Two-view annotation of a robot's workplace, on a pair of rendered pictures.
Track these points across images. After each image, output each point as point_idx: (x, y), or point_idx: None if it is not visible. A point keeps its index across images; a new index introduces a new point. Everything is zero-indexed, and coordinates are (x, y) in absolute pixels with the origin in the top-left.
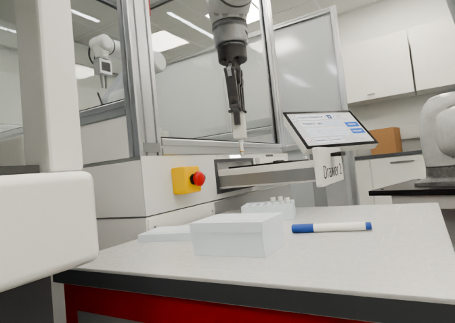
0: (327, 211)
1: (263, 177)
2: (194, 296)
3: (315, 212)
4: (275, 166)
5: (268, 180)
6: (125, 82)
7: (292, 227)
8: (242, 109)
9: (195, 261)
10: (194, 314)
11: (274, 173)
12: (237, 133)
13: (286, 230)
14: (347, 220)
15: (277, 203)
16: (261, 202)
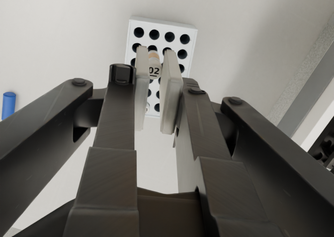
0: (174, 155)
1: (315, 85)
2: None
3: (172, 138)
4: (308, 127)
5: (303, 93)
6: None
7: (3, 95)
8: (175, 133)
9: None
10: None
11: (299, 115)
12: (134, 66)
13: (31, 85)
14: (80, 163)
15: (155, 90)
16: (190, 60)
